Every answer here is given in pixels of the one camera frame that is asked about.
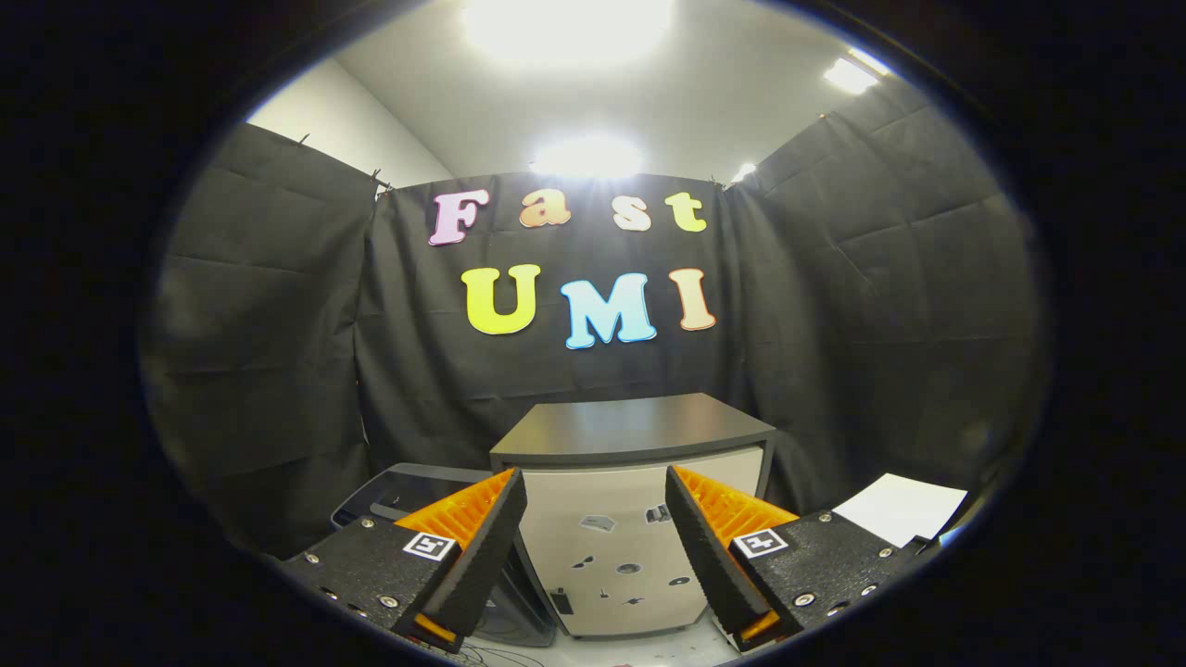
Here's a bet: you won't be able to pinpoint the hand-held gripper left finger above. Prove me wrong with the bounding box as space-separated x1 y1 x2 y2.
283 468 529 654

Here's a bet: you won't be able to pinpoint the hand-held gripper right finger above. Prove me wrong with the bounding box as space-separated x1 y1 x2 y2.
664 464 932 652

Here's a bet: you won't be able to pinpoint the grey washing machine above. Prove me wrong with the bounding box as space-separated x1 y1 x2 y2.
331 463 557 648

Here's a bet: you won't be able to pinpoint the beige cabinet with dark top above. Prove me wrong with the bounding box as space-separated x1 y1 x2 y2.
488 393 777 638

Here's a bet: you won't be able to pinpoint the white flat board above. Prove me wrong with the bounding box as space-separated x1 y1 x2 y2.
832 473 969 547

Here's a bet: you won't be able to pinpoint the black backdrop cloth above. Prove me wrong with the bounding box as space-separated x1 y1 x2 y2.
139 88 1043 557

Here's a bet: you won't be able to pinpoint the ceiling light behind backdrop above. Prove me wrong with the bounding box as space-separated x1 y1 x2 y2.
533 139 645 179

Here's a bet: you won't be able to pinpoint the small rectangular ceiling light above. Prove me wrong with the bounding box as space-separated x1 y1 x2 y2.
823 51 890 95

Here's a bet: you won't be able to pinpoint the large ceiling light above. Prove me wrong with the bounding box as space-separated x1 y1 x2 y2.
461 0 675 61

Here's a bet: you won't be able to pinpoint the floor cables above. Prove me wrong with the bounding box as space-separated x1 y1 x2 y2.
454 639 557 667

